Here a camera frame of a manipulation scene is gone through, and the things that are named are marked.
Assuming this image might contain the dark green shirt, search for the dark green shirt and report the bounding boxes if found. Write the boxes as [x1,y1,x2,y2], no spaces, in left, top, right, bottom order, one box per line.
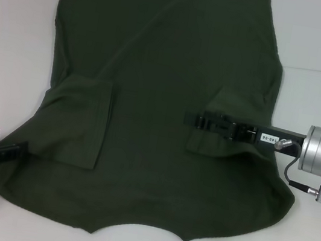
[0,0,321,241]

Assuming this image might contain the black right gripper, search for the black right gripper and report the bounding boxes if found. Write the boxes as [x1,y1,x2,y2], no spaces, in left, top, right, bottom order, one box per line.
[180,107,310,160]

